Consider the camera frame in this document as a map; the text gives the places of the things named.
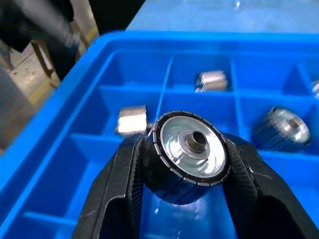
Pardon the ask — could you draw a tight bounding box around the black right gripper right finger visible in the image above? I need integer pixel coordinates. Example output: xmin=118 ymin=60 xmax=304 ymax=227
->
xmin=219 ymin=133 xmax=319 ymax=239

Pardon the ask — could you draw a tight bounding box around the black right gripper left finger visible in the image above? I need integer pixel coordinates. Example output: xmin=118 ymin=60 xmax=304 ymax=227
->
xmin=72 ymin=135 xmax=150 ymax=239

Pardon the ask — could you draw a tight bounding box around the metal motor rotor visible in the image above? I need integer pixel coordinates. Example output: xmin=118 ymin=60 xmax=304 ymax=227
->
xmin=194 ymin=70 xmax=229 ymax=93
xmin=115 ymin=104 xmax=150 ymax=136
xmin=252 ymin=106 xmax=312 ymax=151
xmin=311 ymin=80 xmax=319 ymax=100
xmin=143 ymin=109 xmax=229 ymax=206

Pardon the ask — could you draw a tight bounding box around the blue plastic compartment tray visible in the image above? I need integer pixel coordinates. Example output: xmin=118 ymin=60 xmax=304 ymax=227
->
xmin=0 ymin=29 xmax=319 ymax=239

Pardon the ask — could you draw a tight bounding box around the blue plastic table cover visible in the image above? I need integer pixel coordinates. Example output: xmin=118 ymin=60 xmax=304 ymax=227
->
xmin=124 ymin=0 xmax=319 ymax=34

